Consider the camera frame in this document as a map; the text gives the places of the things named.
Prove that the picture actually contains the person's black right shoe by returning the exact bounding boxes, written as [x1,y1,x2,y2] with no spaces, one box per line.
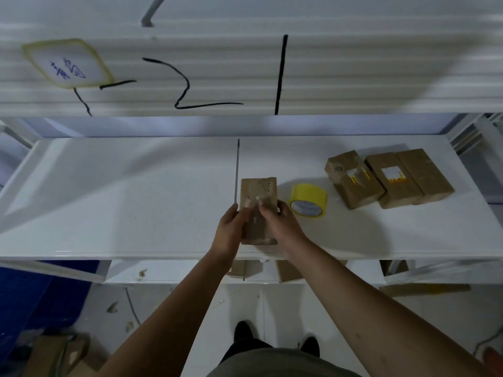
[300,335,321,358]

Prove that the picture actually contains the person's left hand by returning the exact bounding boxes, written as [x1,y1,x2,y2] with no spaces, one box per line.
[212,198,256,263]

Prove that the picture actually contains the person's black shoe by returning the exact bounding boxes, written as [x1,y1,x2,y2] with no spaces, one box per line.
[233,320,256,343]
[300,335,321,358]

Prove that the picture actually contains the person's black left shoe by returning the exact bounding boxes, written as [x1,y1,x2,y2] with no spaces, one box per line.
[233,320,256,343]

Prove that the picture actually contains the person's right forearm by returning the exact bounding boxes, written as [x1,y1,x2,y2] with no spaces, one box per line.
[289,241,492,377]

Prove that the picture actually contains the person's right hand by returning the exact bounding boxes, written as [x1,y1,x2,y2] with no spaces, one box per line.
[257,196,311,260]

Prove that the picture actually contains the blue plastic crate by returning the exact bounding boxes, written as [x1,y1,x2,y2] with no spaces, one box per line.
[0,261,101,351]

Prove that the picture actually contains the person's olive shirt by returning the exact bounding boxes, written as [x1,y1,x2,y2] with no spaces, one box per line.
[205,347,363,377]

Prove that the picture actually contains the cardboard box with white label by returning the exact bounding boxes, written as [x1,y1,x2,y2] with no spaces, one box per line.
[365,152,425,210]

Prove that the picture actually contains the plastic-wrapped floor packet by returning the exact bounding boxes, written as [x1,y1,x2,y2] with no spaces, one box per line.
[58,335,91,374]

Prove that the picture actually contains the person's dark trousers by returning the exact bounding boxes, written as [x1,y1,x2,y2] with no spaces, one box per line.
[220,338,320,364]

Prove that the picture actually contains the cardboard box with printed label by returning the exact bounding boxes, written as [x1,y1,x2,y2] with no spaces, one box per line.
[239,177,279,246]

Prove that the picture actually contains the labelled box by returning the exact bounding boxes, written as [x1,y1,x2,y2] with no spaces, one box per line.
[324,150,386,211]

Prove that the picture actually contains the yellow tape roll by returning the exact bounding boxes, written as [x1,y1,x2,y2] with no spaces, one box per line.
[288,183,329,218]

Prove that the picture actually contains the white metal shelving rack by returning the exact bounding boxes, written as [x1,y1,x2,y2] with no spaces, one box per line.
[0,0,503,288]

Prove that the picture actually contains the plain brown cardboard box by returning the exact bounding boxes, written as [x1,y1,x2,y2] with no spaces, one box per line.
[395,148,456,206]

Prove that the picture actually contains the person's left forearm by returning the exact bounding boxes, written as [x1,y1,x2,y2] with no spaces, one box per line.
[96,249,236,377]

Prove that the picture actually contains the yellow-edged white sticker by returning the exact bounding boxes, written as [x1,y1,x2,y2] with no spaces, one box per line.
[21,38,116,90]

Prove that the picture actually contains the large floor cardboard box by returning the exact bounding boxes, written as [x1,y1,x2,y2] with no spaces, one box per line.
[23,335,70,377]

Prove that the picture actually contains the black cable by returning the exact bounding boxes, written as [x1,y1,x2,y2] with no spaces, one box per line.
[473,327,503,358]

